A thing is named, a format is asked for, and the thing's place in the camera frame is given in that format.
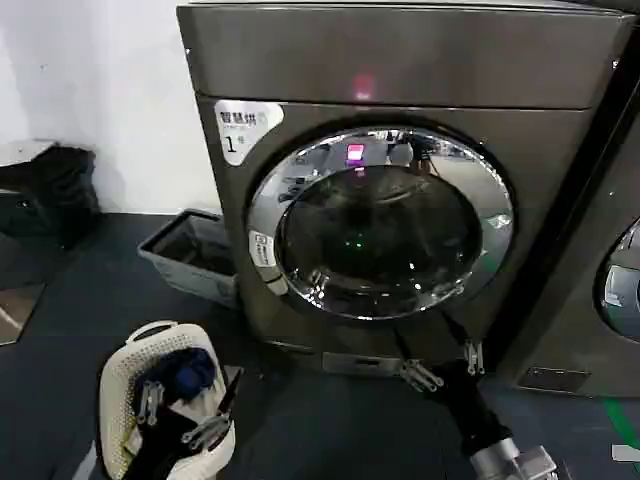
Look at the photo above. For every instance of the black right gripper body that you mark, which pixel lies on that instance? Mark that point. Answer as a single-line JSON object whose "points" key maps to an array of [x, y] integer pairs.
{"points": [[470, 400]]}

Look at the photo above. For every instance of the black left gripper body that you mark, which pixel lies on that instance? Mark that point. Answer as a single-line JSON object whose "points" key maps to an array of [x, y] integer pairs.
{"points": [[160, 450]]}

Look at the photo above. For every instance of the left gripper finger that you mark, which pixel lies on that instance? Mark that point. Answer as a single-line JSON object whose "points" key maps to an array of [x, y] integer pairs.
{"points": [[148, 400], [220, 420]]}

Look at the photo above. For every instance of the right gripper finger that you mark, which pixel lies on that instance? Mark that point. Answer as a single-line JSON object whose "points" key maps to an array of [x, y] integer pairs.
{"points": [[420, 375], [472, 352]]}

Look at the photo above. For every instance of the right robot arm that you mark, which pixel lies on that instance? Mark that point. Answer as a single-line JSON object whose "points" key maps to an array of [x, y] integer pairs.
{"points": [[510, 457]]}

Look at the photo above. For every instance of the white garment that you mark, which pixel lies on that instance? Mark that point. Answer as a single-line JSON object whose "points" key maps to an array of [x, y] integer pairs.
{"points": [[200, 407]]}

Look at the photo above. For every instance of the white perforated laundry basket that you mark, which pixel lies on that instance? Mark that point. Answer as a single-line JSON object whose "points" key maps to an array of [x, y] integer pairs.
{"points": [[117, 390]]}

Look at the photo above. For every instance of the dark blue garment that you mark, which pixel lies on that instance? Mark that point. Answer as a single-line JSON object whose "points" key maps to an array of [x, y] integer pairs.
{"points": [[192, 372]]}

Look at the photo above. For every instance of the grey dryer with partial door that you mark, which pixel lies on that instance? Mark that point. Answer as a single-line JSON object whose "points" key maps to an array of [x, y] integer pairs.
{"points": [[575, 300]]}

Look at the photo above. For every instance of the grey plastic bin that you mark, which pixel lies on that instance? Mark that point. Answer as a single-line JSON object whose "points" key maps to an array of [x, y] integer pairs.
{"points": [[200, 270]]}

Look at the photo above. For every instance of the green floor tape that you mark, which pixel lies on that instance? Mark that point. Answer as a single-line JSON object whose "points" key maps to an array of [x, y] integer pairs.
{"points": [[622, 417]]}

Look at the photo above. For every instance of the round glass dryer door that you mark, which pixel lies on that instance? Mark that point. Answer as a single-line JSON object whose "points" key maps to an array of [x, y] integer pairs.
{"points": [[380, 225]]}

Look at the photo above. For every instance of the round chrome-rimmed dryer door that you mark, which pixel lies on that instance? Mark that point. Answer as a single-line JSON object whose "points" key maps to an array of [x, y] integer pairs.
{"points": [[622, 285]]}

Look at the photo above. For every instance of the white floor tape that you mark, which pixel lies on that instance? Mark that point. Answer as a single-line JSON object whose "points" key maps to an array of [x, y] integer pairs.
{"points": [[627, 452]]}

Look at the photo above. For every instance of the black bag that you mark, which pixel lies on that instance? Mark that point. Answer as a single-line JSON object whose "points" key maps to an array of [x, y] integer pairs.
{"points": [[55, 200]]}

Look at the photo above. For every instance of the white numbered sticker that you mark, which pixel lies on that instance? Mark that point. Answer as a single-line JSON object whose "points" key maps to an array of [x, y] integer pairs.
{"points": [[240, 130]]}

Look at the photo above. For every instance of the grey front-load dryer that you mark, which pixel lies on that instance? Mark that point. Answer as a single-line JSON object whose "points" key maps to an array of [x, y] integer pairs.
{"points": [[400, 60]]}

